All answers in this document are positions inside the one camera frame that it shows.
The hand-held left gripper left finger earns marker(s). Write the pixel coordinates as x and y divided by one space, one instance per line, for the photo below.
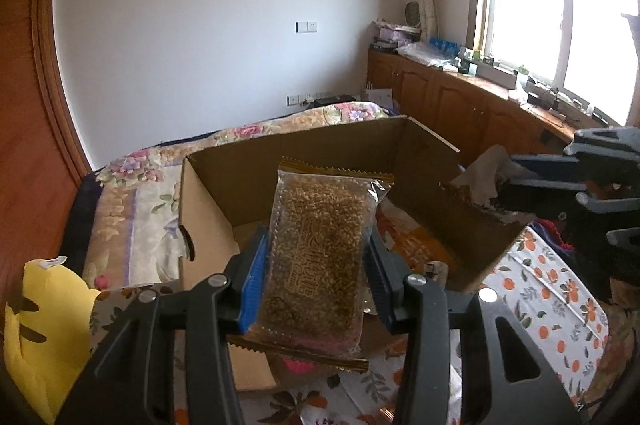
252 285

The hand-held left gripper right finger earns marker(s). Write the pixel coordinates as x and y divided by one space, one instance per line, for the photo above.
382 290

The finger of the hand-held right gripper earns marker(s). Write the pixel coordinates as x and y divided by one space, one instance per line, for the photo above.
540 200
545 166

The orange snack packet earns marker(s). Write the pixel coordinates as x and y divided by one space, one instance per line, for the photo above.
415 245

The brown snack packet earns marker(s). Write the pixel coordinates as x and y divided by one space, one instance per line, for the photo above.
482 180

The clear grain bar packet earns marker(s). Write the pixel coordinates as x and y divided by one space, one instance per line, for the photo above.
315 255

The small pink wrapper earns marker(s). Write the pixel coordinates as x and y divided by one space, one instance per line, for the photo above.
296 362

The brown cardboard box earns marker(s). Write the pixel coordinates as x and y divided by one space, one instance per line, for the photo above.
320 165

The tissue box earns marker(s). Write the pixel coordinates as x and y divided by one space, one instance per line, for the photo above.
518 95

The orange fruit print tablecloth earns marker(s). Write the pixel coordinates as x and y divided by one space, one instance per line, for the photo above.
550 295

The long wooden cabinet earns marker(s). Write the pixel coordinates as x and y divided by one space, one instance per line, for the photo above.
450 105

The floral blanket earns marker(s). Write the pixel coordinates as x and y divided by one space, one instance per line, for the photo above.
135 215

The row of blue bottles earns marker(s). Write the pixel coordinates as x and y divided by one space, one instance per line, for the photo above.
446 46

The clear plastic bag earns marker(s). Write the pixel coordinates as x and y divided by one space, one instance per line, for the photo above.
425 54

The white paper bag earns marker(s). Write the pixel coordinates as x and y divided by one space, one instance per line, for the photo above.
379 97

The flat black device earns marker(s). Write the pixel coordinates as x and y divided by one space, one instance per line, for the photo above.
334 100

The stack of pink boxes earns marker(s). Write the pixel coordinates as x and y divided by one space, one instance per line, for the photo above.
397 36

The round dark fan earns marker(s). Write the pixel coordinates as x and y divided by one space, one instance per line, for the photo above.
413 12

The yellow plush toy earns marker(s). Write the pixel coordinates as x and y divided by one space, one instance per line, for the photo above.
45 345

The brown slatted wooden wardrobe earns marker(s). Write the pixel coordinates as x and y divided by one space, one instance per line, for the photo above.
30 155

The white wall sockets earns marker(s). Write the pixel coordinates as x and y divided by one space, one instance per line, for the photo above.
299 99

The white wall switch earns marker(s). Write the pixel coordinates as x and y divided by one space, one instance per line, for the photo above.
306 27

